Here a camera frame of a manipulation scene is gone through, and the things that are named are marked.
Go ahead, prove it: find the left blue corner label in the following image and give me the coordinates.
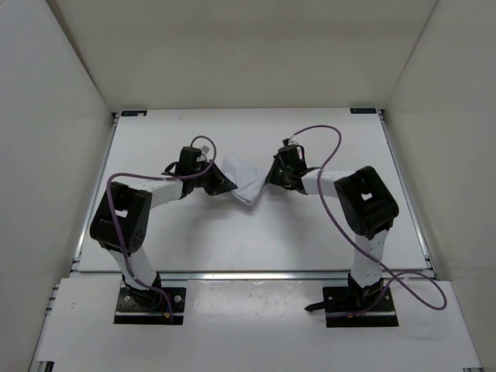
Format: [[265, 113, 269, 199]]
[[120, 110, 147, 117]]

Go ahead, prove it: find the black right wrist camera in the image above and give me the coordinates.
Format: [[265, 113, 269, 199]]
[[277, 138, 306, 168]]

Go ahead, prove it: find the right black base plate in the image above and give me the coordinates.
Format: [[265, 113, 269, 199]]
[[322, 287, 399, 328]]

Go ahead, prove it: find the white skirt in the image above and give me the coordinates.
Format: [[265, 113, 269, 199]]
[[221, 156, 267, 208]]

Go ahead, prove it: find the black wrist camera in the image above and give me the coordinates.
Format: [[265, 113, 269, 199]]
[[162, 146, 208, 177], [277, 138, 306, 168]]

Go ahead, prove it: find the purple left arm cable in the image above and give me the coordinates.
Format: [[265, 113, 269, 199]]
[[107, 134, 217, 317]]

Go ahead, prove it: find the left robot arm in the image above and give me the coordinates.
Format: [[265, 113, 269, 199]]
[[90, 160, 237, 315]]

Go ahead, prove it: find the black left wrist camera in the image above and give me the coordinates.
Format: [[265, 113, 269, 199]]
[[162, 146, 208, 177]]

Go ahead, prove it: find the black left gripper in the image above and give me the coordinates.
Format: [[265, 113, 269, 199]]
[[193, 160, 237, 196]]

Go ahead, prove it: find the blue corner label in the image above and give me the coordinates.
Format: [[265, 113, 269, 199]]
[[120, 110, 147, 117], [350, 108, 377, 115]]

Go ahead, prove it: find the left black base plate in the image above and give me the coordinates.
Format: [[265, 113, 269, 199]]
[[114, 281, 187, 326]]

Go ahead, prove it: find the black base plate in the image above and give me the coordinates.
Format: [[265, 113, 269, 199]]
[[322, 287, 399, 328], [114, 281, 187, 326]]

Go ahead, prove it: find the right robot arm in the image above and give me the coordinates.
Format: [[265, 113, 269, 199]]
[[267, 155, 399, 312]]

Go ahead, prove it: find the right blue corner label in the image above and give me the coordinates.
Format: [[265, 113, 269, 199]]
[[350, 108, 377, 115]]

